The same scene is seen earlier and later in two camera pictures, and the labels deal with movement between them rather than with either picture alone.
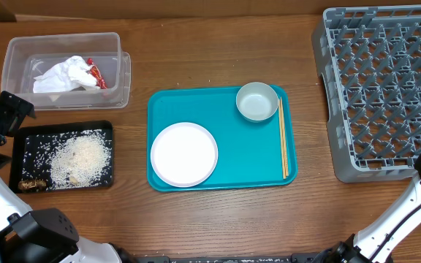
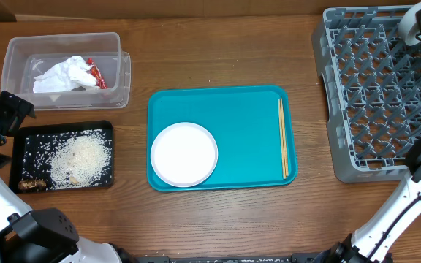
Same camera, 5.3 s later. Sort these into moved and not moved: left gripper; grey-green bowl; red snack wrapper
Moved: grey-green bowl
Not moved: red snack wrapper; left gripper
